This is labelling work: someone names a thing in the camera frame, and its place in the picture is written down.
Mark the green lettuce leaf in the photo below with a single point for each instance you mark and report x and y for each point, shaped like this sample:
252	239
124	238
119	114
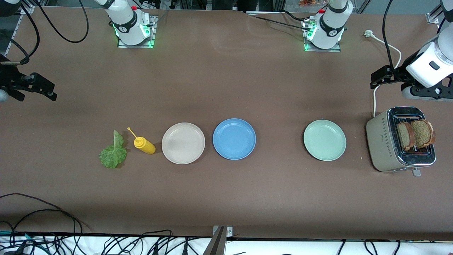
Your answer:
113	156

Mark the orange patterned packet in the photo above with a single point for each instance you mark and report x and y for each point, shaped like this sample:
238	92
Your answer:
311	3

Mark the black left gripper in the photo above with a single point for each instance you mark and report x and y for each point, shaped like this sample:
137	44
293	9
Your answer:
396	74

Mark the yellow squeeze sauce bottle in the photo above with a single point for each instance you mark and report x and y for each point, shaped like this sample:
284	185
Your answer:
145	146

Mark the blue round plate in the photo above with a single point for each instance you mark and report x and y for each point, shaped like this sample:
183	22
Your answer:
234	139

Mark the aluminium frame rail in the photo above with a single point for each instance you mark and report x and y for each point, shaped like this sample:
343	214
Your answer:
21	30
433	16

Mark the beige and chrome toaster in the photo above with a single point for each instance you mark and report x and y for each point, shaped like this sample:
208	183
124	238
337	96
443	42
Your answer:
380	141

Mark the aluminium post with bracket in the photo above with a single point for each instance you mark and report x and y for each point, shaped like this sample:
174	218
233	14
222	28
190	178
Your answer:
217	244

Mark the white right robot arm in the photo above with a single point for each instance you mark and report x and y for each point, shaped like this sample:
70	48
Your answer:
129	23

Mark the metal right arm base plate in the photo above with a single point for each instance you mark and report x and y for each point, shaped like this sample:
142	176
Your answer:
122	44

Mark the beige round plate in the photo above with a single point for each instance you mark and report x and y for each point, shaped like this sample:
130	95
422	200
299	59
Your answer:
183	143

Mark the light green round plate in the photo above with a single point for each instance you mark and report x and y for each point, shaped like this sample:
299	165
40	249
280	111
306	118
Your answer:
325	140

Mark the brown bread slice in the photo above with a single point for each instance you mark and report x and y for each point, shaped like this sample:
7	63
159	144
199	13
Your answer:
422	134
403	136

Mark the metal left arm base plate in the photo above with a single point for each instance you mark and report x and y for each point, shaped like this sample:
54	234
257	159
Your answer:
334	50

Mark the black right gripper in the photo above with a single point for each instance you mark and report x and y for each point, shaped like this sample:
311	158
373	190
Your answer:
7	78

